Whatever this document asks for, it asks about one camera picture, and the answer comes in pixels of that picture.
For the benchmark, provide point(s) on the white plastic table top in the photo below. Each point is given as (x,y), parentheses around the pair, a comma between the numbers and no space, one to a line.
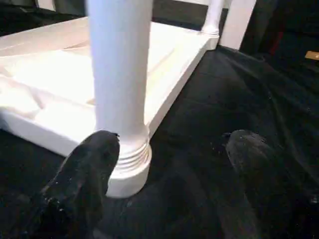
(62,74)

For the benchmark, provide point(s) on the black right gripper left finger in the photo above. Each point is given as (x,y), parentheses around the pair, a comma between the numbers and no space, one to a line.
(74,194)

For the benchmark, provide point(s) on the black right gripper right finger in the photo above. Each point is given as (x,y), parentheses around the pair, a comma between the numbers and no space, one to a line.
(269,194)

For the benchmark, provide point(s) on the white plastic table leg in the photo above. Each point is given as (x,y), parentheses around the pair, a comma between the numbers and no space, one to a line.
(213,15)
(119,74)

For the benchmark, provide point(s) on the black work mat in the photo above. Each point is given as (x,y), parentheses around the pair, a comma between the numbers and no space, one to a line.
(211,112)

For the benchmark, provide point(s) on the white glass-door cabinet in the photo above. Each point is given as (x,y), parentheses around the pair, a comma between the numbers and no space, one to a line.
(236,20)

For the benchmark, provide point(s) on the small yellow object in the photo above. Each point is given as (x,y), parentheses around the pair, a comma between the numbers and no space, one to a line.
(312,54)

